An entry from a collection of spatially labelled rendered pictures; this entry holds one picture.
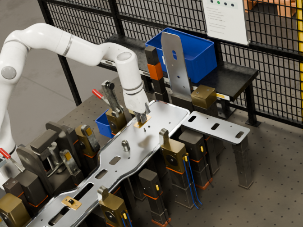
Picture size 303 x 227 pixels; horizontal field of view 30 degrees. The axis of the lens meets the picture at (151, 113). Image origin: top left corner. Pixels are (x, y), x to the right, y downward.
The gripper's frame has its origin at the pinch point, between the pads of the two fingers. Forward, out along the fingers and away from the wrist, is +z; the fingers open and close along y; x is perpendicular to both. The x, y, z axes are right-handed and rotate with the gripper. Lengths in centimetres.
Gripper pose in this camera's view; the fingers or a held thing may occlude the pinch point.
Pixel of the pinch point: (141, 117)
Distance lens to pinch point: 240.6
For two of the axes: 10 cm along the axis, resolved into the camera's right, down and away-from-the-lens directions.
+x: 6.1, -5.9, 5.3
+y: 7.7, 2.7, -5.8
